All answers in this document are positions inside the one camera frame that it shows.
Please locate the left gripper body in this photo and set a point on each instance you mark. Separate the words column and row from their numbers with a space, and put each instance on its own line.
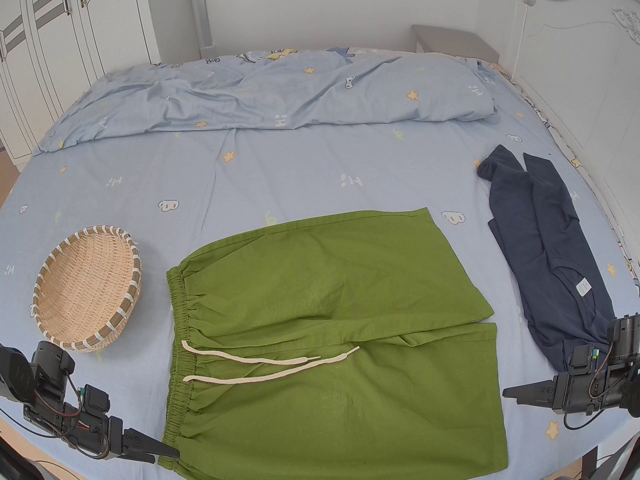
column 95, row 435

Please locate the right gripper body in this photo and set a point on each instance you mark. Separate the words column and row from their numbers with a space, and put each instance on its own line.
column 580, row 393

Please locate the green shorts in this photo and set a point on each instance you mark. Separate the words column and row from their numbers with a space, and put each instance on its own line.
column 325, row 318

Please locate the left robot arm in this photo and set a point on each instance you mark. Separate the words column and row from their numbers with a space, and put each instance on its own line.
column 17, row 373

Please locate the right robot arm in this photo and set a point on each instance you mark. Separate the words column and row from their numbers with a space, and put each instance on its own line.
column 625, row 338

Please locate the round woven basket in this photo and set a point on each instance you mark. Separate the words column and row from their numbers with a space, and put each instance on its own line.
column 85, row 288

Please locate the bed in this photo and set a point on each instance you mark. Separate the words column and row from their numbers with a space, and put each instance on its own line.
column 300, row 158

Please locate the dark blue T-shirt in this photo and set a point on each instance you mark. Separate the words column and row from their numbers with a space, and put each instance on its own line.
column 550, row 248

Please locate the grey bedside table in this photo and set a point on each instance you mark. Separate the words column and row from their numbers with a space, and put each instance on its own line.
column 450, row 40

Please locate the pale blue quilt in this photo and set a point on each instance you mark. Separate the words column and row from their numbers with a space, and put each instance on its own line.
column 260, row 98

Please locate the white wardrobe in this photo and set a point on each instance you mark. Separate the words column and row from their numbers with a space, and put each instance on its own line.
column 60, row 43

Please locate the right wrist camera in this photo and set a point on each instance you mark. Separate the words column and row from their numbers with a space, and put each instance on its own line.
column 582, row 360

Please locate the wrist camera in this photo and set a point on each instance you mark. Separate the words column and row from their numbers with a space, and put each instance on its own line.
column 96, row 399
column 582, row 360

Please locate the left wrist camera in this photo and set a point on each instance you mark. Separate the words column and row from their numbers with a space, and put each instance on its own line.
column 96, row 399

